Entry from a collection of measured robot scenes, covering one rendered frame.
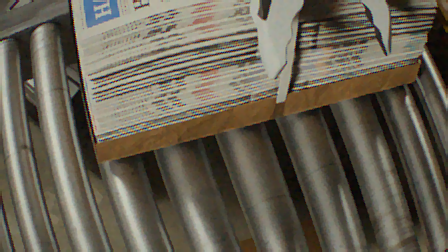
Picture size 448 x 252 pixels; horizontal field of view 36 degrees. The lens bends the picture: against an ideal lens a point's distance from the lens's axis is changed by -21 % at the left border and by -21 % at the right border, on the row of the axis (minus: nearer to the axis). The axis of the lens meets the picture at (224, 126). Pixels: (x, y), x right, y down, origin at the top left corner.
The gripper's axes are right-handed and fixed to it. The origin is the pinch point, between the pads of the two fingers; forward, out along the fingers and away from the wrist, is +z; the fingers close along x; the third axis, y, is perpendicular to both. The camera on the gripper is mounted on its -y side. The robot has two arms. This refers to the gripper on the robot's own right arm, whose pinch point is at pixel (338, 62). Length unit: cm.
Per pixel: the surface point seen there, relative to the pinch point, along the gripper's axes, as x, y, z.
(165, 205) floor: 6, 84, 68
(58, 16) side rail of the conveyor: 21.3, 36.2, 3.0
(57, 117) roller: 23.4, 23.2, 10.6
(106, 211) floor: 19, 85, 67
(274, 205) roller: 4.0, 9.4, 18.7
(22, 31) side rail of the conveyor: 27.1, 36.2, 3.1
